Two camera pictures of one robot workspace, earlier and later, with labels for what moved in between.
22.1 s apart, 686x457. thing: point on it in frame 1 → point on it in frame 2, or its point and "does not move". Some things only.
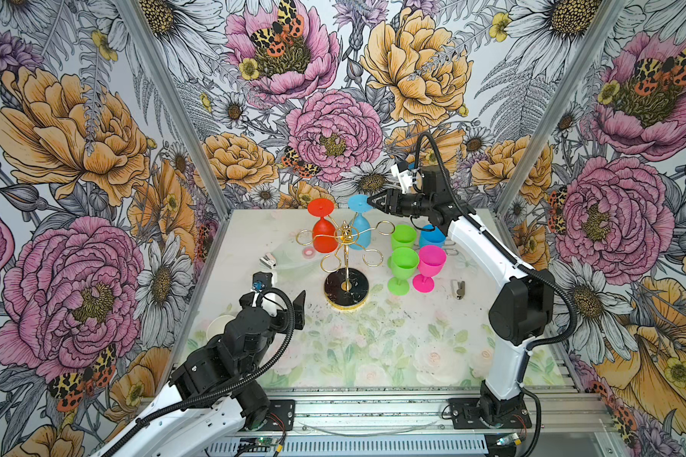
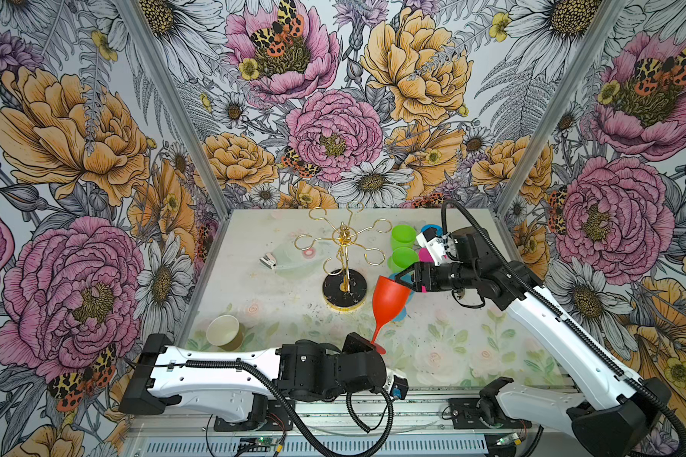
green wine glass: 403,262 does not move
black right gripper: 388,202 → 420,269
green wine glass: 403,236 does not move
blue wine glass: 359,230 → 409,279
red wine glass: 324,235 → 389,300
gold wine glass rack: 347,288 does not move
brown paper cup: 217,325 does not move
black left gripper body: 279,323 → 353,341
